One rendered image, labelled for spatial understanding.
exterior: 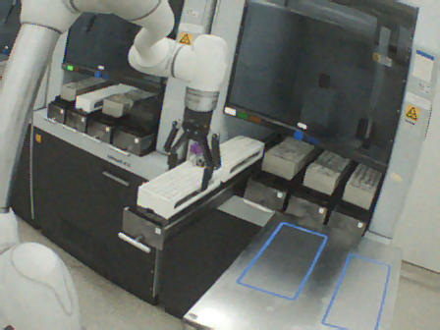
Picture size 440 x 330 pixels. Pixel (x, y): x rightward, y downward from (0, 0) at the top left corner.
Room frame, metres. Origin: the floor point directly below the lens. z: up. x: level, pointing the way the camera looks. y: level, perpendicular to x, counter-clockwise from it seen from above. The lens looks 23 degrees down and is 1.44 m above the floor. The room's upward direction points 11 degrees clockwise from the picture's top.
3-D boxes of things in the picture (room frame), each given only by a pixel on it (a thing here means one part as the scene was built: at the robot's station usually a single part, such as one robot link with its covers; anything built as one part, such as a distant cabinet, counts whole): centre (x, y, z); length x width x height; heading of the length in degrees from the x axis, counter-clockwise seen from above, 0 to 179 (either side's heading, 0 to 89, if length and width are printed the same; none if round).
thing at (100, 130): (2.01, 0.37, 0.78); 0.73 x 0.14 x 0.09; 156
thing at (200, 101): (1.27, 0.08, 1.09); 0.09 x 0.09 x 0.06
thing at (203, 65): (1.28, 0.10, 1.20); 0.13 x 0.11 x 0.16; 72
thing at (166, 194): (1.25, 0.09, 0.83); 0.30 x 0.10 x 0.06; 157
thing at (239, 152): (1.53, -0.03, 0.83); 0.30 x 0.10 x 0.06; 156
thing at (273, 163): (1.51, -0.19, 0.85); 0.12 x 0.02 x 0.06; 67
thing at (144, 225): (1.37, 0.04, 0.78); 0.73 x 0.14 x 0.09; 156
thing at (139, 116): (1.73, 0.32, 0.85); 0.12 x 0.02 x 0.06; 67
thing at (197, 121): (1.27, 0.08, 1.01); 0.08 x 0.07 x 0.09; 67
